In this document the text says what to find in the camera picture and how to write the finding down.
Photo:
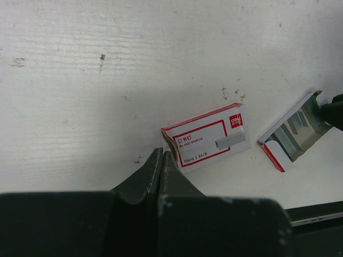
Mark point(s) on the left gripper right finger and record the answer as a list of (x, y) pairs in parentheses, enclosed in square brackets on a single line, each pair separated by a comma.
[(192, 224)]

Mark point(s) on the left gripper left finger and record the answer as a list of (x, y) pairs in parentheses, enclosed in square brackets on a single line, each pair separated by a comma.
[(117, 222)]

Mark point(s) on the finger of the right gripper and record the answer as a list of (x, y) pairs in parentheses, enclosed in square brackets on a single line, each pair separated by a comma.
[(332, 113)]

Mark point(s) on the red white staple box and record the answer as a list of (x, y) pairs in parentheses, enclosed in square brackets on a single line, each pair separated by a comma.
[(208, 138)]

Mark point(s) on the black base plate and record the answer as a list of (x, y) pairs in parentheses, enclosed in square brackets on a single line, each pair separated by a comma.
[(315, 213)]

